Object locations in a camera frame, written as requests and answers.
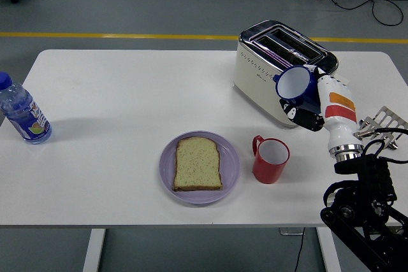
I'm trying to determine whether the silver metal toast rack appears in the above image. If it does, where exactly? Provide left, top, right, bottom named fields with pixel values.
left=353, top=105, right=408, bottom=150

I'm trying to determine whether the cream and chrome toaster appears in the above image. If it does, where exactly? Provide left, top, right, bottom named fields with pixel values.
left=232, top=20, right=339, bottom=129

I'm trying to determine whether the purple round plate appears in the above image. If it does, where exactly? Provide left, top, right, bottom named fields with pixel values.
left=159, top=130, right=241, bottom=206

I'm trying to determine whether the blue cup with handle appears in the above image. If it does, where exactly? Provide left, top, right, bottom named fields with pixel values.
left=272, top=65, right=321, bottom=114

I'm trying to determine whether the clear bottle with blue cap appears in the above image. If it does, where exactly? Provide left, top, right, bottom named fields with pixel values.
left=0, top=72, right=53, bottom=145

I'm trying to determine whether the grey under-table bracket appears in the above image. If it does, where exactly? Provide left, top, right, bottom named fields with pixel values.
left=279, top=227, right=305, bottom=236

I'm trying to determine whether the black cable under table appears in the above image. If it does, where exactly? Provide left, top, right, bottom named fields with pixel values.
left=293, top=227, right=306, bottom=272

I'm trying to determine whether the white table leg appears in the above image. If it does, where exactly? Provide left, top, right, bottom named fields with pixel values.
left=316, top=227, right=342, bottom=272
left=82, top=229, right=106, bottom=272

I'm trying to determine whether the black floor cable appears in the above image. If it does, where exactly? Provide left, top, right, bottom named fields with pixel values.
left=324, top=0, right=404, bottom=27

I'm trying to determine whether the red cup with handle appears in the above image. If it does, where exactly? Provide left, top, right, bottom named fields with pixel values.
left=252, top=134, right=291, bottom=185

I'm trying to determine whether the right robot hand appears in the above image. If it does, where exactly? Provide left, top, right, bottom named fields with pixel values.
left=279, top=64, right=364, bottom=155

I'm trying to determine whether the slice of toast bread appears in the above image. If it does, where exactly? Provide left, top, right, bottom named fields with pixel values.
left=172, top=136, right=224, bottom=192

